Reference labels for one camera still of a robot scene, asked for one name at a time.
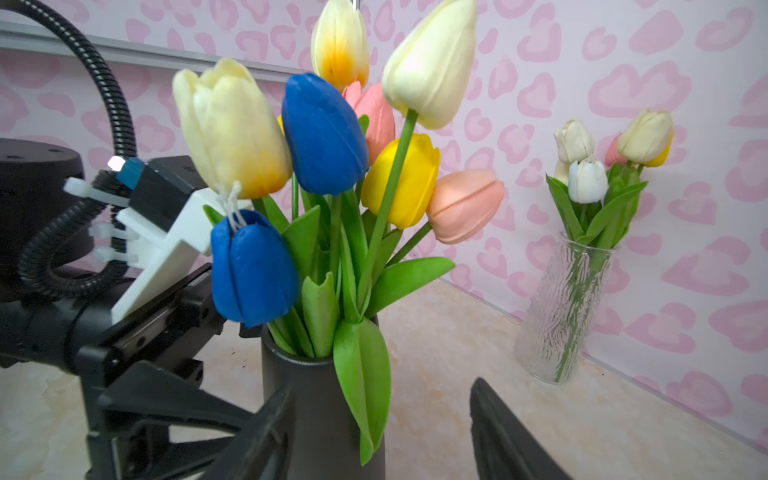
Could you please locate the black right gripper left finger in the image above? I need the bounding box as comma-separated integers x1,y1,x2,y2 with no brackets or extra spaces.
200,386,296,480

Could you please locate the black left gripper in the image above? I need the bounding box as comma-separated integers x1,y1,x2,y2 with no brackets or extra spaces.
1,263,252,479

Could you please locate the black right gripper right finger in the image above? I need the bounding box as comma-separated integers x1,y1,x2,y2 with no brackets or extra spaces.
470,378,570,480

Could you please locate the black tapered vase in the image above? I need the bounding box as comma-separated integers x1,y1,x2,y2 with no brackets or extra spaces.
261,329,386,480

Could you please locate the clear glass vase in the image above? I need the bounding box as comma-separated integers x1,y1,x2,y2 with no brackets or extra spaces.
514,236,615,385

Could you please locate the peach pink tulip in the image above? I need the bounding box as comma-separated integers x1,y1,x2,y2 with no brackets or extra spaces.
388,169,505,265

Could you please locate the pale cream tulip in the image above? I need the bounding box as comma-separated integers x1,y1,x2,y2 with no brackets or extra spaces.
172,58,293,199

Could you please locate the white blue-tinged tulip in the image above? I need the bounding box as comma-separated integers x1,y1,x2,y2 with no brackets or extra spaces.
568,156,608,204

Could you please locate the cream white tulip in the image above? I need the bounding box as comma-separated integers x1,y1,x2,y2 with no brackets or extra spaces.
618,109,674,166

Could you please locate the ivory white tulip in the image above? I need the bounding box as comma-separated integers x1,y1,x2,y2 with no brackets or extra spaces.
357,1,477,317

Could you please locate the cream yellow tulip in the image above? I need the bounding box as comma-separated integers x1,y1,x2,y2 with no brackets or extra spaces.
311,0,370,91

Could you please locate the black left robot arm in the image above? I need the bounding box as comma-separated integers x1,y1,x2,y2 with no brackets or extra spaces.
1,139,259,479

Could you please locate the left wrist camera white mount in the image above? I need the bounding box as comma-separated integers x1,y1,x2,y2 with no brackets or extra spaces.
62,154,253,325

